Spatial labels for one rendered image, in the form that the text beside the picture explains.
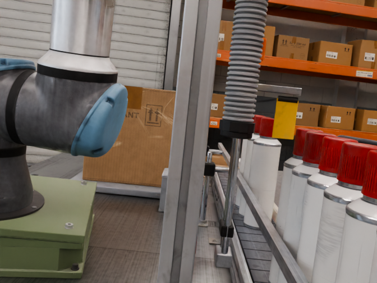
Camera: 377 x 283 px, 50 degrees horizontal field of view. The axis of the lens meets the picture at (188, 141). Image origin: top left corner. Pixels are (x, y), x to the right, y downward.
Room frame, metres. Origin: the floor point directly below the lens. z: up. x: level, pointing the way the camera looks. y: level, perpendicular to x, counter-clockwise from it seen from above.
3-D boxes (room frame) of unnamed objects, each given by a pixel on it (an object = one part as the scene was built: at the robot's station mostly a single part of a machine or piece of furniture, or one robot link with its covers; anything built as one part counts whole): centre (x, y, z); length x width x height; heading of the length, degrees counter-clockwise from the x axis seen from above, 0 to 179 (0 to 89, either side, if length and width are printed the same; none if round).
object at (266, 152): (0.75, -0.15, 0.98); 0.05 x 0.05 x 0.20
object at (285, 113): (0.57, -0.13, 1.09); 0.03 x 0.01 x 0.06; 90
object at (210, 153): (0.89, -0.07, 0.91); 0.07 x 0.03 x 0.16; 90
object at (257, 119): (0.81, -0.14, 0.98); 0.05 x 0.05 x 0.20
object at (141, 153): (1.25, 0.17, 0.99); 0.30 x 0.24 x 0.27; 2
